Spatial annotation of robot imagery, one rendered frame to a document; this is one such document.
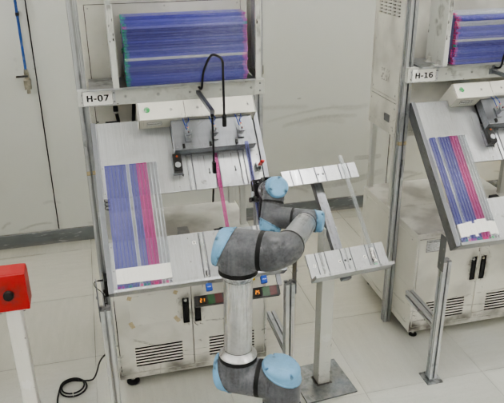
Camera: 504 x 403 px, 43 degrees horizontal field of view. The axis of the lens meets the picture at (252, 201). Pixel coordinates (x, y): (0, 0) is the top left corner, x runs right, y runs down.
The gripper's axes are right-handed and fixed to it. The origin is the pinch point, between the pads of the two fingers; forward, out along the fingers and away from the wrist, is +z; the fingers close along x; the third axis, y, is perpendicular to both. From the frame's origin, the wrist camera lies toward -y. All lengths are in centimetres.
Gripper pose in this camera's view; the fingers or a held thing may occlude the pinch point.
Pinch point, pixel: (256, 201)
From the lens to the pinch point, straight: 248.3
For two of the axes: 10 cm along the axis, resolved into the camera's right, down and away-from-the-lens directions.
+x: -9.7, 1.1, -2.2
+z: -2.1, 0.8, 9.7
